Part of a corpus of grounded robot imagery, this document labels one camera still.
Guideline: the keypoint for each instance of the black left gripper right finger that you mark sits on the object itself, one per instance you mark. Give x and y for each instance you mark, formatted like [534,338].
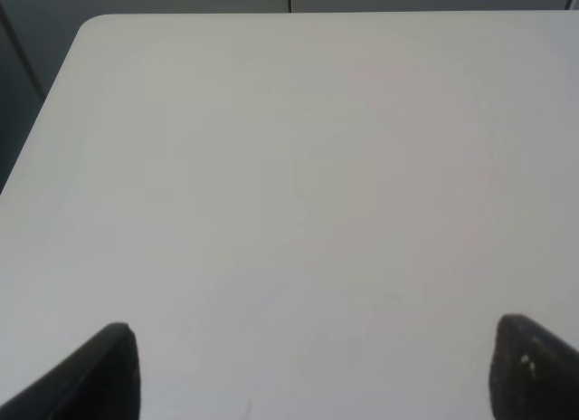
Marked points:
[533,373]

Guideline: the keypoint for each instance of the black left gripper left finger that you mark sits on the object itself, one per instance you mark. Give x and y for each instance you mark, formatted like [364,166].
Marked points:
[99,380]

